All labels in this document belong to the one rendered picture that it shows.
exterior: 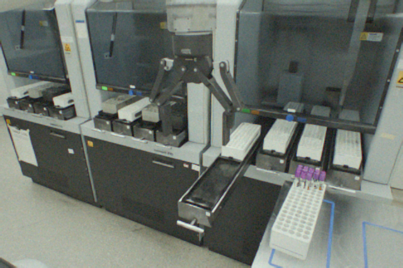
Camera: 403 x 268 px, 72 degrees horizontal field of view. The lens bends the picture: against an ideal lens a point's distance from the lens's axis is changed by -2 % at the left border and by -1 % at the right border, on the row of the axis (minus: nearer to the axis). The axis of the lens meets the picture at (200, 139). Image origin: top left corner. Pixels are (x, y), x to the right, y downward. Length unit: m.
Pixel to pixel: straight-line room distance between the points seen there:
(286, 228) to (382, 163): 0.67
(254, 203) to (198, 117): 0.52
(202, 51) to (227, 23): 0.79
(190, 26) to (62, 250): 1.82
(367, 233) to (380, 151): 0.45
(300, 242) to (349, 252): 0.16
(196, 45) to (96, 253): 1.69
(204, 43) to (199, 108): 0.94
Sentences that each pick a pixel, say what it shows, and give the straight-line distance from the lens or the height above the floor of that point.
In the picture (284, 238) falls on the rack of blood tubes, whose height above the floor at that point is 0.87.
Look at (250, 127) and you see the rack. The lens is 1.44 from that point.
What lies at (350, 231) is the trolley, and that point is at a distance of 0.99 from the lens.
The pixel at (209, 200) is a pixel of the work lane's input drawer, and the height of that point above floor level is 0.80.
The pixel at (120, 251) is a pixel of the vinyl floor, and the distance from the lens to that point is 1.99.
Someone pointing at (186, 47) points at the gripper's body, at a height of 1.36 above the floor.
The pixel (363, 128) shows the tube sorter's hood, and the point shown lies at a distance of 1.28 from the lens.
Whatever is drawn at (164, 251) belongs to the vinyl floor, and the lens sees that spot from 1.94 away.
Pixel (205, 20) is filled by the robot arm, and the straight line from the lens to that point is 0.52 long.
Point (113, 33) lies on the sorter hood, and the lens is 1.64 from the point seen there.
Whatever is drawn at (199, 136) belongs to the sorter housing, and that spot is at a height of 0.78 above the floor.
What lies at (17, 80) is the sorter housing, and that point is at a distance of 2.54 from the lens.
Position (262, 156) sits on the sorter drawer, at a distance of 1.32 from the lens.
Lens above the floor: 1.44
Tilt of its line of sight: 26 degrees down
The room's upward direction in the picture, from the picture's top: straight up
